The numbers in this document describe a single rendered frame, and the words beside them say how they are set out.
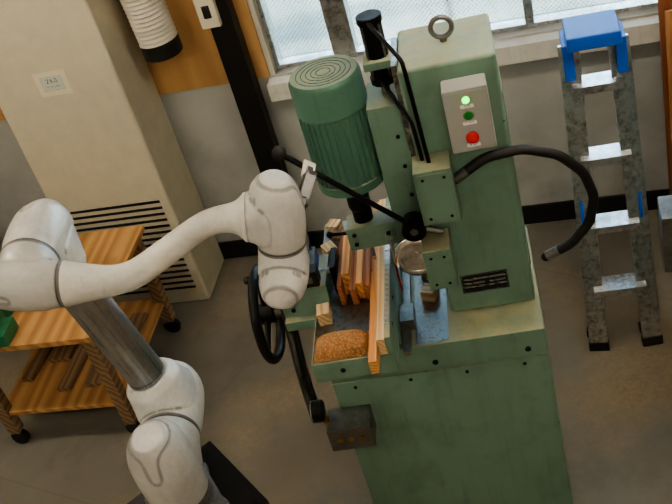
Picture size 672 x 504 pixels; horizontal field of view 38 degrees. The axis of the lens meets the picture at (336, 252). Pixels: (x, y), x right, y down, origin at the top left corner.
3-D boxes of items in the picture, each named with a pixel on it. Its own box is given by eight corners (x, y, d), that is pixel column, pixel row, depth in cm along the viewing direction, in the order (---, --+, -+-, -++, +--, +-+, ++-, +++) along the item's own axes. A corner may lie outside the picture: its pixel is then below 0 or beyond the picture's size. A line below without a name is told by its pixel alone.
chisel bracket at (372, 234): (353, 240, 266) (345, 214, 261) (404, 231, 264) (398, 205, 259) (352, 256, 260) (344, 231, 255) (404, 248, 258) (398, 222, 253)
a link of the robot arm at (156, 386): (157, 462, 259) (166, 400, 276) (212, 445, 255) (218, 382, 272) (-21, 255, 214) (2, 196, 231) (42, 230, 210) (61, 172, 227)
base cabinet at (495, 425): (387, 437, 341) (338, 280, 300) (557, 414, 330) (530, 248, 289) (386, 547, 305) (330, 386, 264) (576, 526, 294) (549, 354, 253)
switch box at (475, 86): (452, 141, 229) (439, 80, 220) (495, 133, 228) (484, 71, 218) (453, 155, 225) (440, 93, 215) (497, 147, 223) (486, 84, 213)
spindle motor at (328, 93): (321, 167, 259) (289, 61, 241) (387, 155, 256) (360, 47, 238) (317, 205, 245) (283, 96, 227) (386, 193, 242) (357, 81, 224)
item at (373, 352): (376, 213, 289) (373, 202, 286) (382, 212, 288) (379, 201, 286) (371, 374, 236) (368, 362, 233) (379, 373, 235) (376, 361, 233)
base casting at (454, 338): (339, 280, 299) (332, 257, 294) (530, 249, 289) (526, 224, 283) (331, 386, 264) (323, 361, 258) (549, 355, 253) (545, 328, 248)
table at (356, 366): (299, 244, 297) (293, 228, 293) (398, 227, 291) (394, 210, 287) (280, 388, 248) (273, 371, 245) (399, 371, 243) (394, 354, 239)
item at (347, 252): (349, 253, 276) (343, 233, 272) (356, 252, 276) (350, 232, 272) (347, 294, 262) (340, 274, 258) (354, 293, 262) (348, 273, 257)
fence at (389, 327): (389, 212, 287) (385, 197, 284) (395, 211, 287) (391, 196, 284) (388, 354, 240) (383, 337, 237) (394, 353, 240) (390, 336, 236)
